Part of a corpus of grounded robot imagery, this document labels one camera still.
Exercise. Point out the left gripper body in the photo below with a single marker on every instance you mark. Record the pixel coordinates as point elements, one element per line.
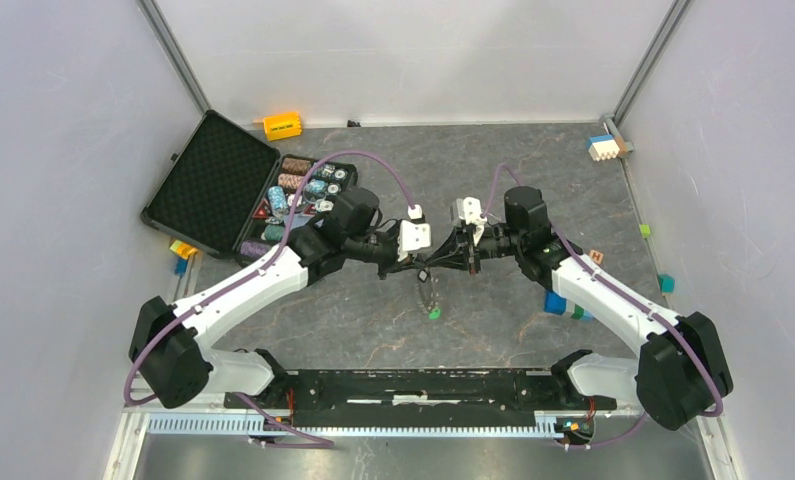
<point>402,259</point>

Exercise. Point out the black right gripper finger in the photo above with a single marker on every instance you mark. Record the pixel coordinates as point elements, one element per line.
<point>453,264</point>
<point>452,248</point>

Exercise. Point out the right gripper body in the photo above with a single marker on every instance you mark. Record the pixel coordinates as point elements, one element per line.
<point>486,243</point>

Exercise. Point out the key with black tag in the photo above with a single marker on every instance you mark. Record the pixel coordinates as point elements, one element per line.
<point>423,276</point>

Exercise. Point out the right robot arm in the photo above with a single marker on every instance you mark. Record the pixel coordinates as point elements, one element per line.
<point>679,370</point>

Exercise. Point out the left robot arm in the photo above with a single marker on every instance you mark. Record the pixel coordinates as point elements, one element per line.
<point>172,347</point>

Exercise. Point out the blue green toy block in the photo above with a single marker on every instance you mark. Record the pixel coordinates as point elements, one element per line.
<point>557,305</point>

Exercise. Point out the small wooden block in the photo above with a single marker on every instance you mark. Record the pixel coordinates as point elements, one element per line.
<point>596,256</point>

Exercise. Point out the blue white toy block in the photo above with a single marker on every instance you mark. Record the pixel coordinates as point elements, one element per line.
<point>603,147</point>

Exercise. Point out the yellow toy block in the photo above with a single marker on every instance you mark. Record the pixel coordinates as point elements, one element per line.
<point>282,126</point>

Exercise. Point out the small teal cube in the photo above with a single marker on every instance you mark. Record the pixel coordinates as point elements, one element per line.
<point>666,283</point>

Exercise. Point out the black poker chip case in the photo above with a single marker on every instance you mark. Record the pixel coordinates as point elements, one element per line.
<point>227,192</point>

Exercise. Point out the yellow blue blocks at left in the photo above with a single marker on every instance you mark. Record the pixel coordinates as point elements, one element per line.
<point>184,253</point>

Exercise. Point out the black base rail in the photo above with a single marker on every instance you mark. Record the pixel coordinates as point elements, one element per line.
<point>496,397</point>

